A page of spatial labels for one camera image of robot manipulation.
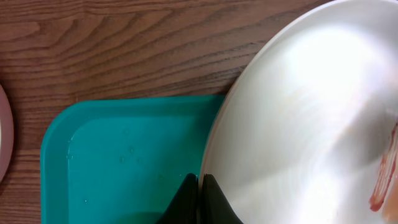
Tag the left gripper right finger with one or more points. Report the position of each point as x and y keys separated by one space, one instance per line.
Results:
x=214 y=206

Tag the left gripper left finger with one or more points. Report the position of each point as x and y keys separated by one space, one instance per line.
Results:
x=183 y=207

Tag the white plate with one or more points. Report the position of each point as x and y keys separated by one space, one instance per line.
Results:
x=7 y=133
x=308 y=133

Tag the green yellow sponge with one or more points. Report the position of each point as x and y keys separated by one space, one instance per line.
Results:
x=389 y=211

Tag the teal plastic tray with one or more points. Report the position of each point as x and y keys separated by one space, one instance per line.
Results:
x=122 y=161

